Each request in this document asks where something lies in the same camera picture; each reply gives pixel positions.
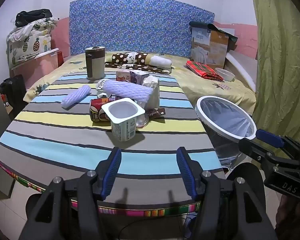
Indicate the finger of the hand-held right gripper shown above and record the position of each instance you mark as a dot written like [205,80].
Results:
[250,147]
[267,136]

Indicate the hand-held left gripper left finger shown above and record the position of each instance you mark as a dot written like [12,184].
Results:
[112,172]

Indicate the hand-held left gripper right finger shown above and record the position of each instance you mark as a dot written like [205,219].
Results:
[186,175]

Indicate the white rimmed trash bin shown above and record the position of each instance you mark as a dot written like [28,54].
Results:
[227,120]

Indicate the white yogurt cup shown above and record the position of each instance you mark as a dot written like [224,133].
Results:
[122,130]

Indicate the red cartoon print can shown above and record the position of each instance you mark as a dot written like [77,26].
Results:
[96,110]

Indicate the brown snack wrapper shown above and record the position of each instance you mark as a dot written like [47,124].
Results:
[155,112]

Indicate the small purple foam sleeve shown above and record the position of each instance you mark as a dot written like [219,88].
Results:
[76,97]

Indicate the large purple foam sleeve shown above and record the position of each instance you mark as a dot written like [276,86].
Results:
[127,90]

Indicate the patterned paper cup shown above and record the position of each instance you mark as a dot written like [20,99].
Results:
[101,86]

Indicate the white bag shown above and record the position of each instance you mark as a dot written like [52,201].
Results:
[153,92]

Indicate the orange drink carton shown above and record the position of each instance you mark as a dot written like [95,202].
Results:
[122,75]

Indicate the purple drink carton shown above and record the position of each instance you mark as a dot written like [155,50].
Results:
[140,77]

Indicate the clear plastic container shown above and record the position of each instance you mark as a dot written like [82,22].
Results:
[225,75]

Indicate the yellow pineapple bed sheet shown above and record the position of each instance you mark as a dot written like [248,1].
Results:
[195,85]

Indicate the red plaid cloth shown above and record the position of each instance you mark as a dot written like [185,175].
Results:
[202,70]

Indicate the cardboard quilt box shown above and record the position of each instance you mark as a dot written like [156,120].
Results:
[207,50]

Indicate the brown and cream tumbler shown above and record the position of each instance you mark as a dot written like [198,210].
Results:
[95,65]

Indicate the red toy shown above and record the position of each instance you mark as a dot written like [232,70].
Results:
[6,103]

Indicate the pink storage box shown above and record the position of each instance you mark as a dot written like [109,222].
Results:
[40,67]

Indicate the black suitcase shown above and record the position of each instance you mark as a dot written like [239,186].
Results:
[13,87]

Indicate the blue floral headboard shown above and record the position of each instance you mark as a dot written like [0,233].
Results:
[140,22]

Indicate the pineapple print quilt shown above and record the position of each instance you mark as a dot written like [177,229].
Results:
[30,42]

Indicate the black bag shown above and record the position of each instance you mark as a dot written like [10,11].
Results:
[33,16]

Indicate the white bed frame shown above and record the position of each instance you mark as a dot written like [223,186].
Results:
[242,67]

